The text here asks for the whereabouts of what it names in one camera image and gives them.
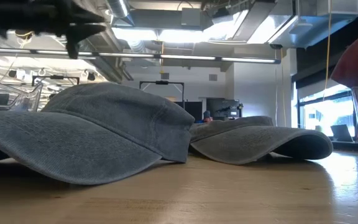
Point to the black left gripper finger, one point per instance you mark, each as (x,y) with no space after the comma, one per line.
(72,48)
(87,31)

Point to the black background robot station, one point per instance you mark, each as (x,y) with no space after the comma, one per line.
(224,109)

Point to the person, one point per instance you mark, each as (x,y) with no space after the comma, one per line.
(207,117)

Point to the round silver air duct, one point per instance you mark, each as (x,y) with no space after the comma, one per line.
(118,9)

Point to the black cabinet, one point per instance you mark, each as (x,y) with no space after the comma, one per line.
(191,110)

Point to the grey washed cotton cap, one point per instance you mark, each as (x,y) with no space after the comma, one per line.
(98,130)
(247,143)

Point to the black background rig frame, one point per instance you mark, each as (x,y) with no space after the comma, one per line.
(56,77)
(162,82)

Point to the long ceiling light bar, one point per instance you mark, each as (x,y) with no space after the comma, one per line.
(185,57)

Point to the large silver ventilation duct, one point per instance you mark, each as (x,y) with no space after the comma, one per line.
(294,23)

